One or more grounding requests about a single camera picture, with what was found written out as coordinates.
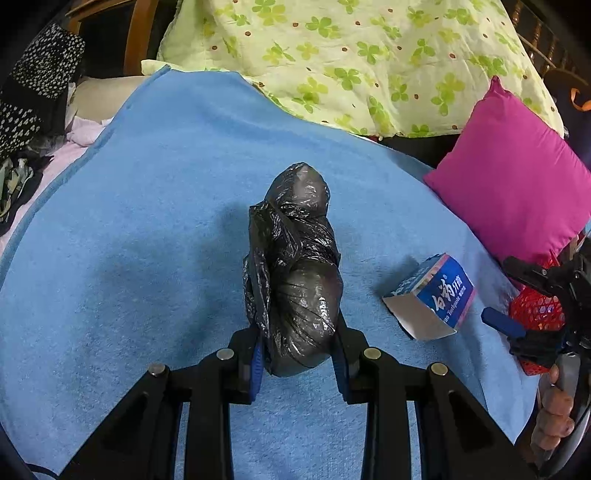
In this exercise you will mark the green patterned cloth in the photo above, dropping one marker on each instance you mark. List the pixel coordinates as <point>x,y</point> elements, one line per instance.
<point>21,176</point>

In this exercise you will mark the wooden cabinet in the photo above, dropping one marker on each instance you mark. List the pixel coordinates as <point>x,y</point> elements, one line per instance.
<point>116,34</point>

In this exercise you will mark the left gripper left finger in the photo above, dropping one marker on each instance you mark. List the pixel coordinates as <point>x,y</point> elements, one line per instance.
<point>165,408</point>

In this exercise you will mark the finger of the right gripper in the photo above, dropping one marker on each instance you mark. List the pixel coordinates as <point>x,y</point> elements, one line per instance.
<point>540,347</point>
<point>549,281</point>

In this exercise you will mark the magenta pillow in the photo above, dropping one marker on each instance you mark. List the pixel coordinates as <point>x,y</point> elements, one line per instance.
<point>514,181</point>

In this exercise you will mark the navy bag orange handles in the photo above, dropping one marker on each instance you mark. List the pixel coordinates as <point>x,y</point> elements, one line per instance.
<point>571,95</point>

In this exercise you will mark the red mesh trash basket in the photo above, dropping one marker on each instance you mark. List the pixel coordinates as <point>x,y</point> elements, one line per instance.
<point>535,311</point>

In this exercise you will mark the green clover quilt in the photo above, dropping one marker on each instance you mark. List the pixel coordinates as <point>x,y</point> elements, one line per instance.
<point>374,68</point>

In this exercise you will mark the black plastic bag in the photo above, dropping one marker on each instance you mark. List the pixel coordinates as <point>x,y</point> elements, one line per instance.
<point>291,279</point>

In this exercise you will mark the pink bed sheet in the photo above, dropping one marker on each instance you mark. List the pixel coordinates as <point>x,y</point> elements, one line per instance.
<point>94,102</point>

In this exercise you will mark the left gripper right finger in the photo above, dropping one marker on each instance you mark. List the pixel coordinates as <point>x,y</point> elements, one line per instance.
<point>457,437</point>

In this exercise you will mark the black white spotted garment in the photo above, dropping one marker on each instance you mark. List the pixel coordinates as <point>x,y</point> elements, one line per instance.
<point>34,96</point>

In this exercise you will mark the wooden stair railing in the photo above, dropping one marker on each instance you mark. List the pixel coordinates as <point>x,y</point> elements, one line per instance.
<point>547,39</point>

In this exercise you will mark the person's right hand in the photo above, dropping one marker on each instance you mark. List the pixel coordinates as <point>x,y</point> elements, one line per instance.
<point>553,422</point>

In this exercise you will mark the blue toothpaste box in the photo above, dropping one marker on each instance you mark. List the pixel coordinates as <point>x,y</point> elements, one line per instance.
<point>434,300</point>

